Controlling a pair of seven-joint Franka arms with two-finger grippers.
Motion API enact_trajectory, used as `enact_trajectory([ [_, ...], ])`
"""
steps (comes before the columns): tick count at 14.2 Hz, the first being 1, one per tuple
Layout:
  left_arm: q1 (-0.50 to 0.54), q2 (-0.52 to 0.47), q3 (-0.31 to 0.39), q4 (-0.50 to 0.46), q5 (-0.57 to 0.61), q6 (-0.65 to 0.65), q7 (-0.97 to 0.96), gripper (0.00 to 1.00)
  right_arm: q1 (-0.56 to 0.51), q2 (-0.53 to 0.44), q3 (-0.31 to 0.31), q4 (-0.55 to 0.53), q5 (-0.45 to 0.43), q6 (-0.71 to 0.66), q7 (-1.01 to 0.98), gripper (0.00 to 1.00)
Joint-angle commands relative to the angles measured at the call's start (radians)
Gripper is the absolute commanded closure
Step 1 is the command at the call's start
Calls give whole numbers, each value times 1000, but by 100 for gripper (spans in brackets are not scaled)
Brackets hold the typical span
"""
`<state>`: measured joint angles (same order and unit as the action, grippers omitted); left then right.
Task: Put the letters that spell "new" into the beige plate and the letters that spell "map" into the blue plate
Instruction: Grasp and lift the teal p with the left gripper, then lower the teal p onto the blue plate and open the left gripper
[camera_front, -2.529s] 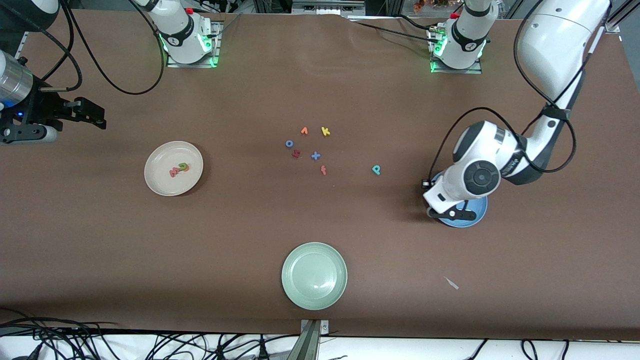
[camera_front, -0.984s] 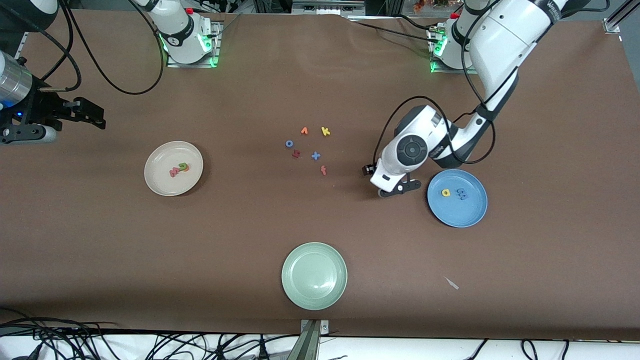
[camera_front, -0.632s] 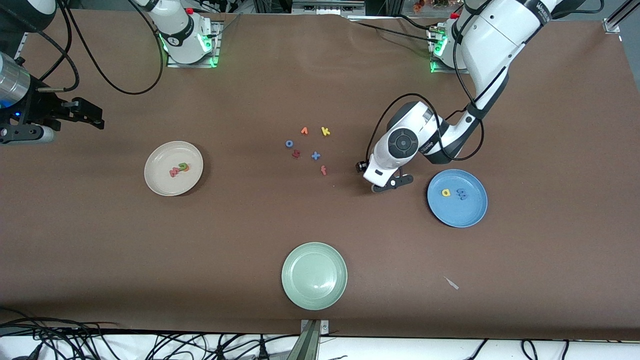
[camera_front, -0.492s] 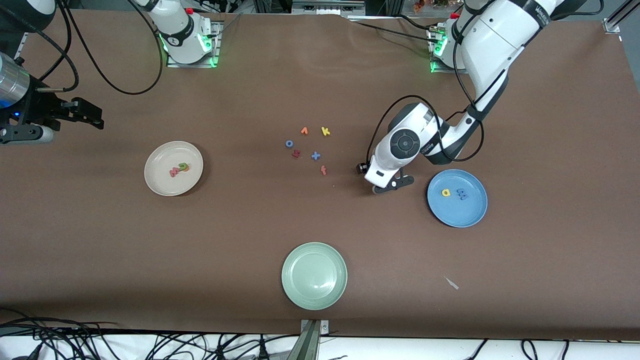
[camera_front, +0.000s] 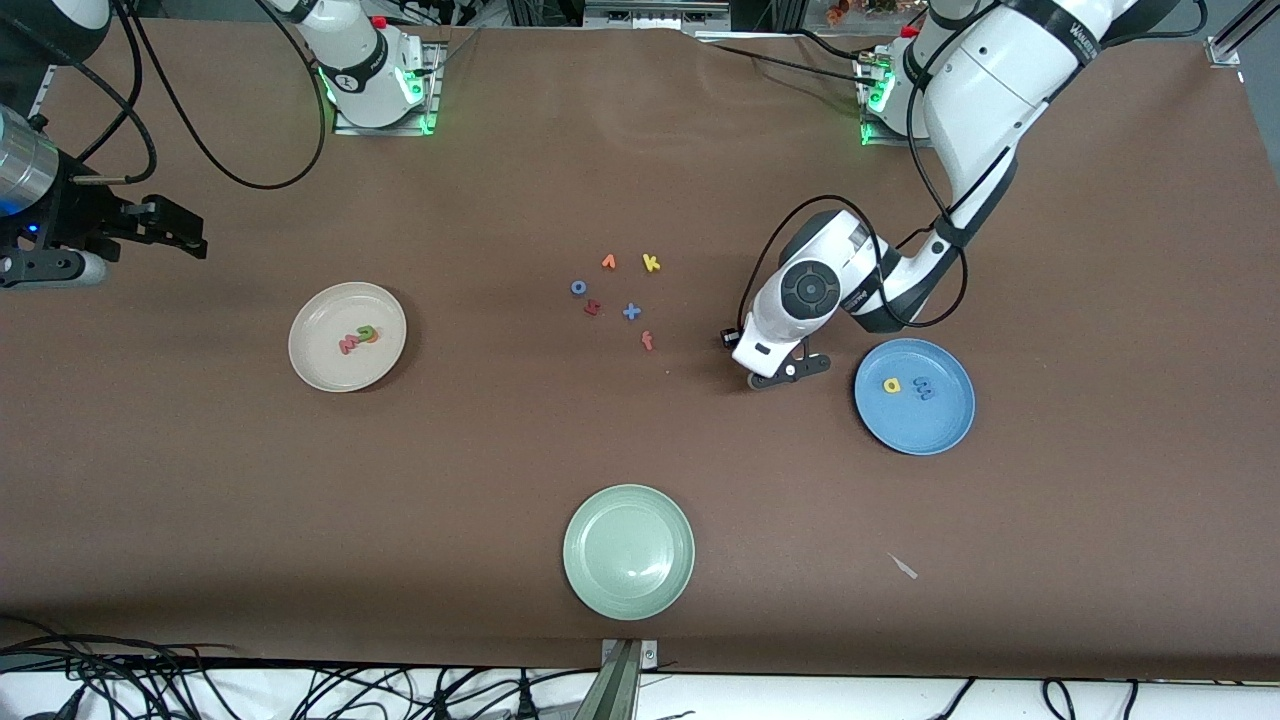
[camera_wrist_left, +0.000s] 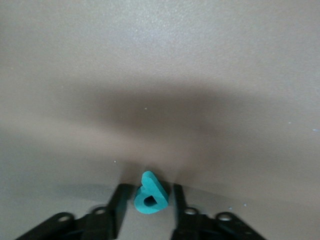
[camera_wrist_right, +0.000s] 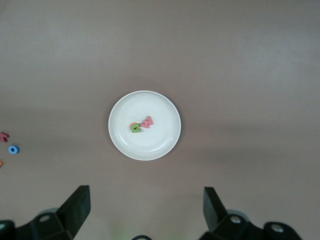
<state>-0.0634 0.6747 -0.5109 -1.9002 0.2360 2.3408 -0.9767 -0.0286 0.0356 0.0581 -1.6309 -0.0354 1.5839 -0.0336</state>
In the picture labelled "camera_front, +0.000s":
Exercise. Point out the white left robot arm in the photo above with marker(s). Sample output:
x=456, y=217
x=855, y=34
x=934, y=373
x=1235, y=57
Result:
x=990, y=80

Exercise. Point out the blue foam letter m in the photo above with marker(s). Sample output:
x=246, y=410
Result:
x=924, y=389

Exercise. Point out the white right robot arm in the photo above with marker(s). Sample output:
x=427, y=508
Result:
x=355, y=60

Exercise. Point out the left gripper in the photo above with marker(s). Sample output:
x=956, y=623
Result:
x=726, y=342

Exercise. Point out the grey metal equipment box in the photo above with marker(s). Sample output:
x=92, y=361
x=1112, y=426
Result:
x=650, y=15

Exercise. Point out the small white paper scrap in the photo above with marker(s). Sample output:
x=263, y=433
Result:
x=903, y=566

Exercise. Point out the blue round plate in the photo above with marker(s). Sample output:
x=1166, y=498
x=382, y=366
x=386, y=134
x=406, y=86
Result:
x=915, y=430

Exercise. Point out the beige brown round plate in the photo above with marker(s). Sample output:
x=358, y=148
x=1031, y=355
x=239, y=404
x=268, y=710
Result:
x=320, y=360

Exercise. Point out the aluminium frame post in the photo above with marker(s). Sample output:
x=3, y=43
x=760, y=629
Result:
x=622, y=690

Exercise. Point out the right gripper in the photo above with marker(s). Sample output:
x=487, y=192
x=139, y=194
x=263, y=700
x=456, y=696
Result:
x=82, y=213

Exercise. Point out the orange background object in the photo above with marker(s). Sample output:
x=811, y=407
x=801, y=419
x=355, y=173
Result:
x=840, y=10

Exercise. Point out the green round plate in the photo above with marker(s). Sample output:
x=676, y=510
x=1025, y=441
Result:
x=628, y=552

